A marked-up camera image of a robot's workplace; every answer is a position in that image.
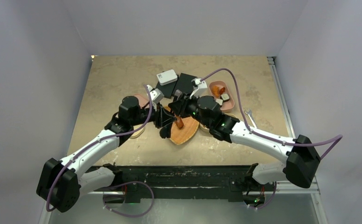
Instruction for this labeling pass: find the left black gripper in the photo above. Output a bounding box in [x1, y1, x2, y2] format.
[130, 101, 176, 129]

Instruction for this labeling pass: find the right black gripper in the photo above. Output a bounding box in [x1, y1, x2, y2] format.
[168, 91, 212, 129]

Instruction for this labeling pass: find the dark brown meat slice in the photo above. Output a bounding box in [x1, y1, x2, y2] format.
[175, 116, 184, 129]

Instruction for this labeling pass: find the beige lunch box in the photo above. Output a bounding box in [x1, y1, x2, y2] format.
[200, 113, 237, 133]

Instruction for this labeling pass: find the fried chicken piece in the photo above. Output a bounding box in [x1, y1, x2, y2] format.
[211, 85, 221, 98]

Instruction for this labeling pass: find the black rice roll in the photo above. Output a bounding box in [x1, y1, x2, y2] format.
[220, 93, 230, 102]

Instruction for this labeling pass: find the woven bamboo basket tray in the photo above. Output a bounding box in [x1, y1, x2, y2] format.
[169, 117, 200, 145]

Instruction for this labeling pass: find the pink lunch box lid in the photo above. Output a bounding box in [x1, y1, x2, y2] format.
[134, 94, 150, 109]

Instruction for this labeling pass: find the small glazed meat strip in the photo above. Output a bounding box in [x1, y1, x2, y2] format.
[219, 87, 226, 95]

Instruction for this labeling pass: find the beige lunch box lid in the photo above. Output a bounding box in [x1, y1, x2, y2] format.
[130, 125, 145, 139]

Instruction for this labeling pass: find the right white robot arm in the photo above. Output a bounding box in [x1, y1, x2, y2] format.
[168, 94, 321, 190]

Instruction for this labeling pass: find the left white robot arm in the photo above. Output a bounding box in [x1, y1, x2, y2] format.
[36, 96, 177, 212]

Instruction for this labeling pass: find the pink lunch box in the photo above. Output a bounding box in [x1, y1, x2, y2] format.
[209, 81, 235, 112]

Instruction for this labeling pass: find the left black box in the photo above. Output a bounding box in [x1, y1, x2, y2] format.
[155, 75, 179, 99]

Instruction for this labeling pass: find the black box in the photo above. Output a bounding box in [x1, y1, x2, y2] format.
[172, 73, 196, 96]
[155, 75, 179, 99]

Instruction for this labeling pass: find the right black box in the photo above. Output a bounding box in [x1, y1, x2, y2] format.
[172, 73, 196, 96]

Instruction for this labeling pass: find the white small device box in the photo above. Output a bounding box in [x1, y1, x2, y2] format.
[156, 69, 178, 86]

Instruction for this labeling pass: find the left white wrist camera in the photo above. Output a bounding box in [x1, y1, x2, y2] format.
[146, 85, 164, 109]

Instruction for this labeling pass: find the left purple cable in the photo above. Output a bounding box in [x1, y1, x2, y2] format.
[45, 84, 154, 213]

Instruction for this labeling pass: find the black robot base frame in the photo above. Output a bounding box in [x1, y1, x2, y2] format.
[100, 164, 277, 206]

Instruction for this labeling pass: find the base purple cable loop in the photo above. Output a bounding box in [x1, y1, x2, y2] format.
[102, 181, 156, 217]

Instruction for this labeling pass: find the right aluminium rail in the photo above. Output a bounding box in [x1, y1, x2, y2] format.
[267, 57, 296, 138]

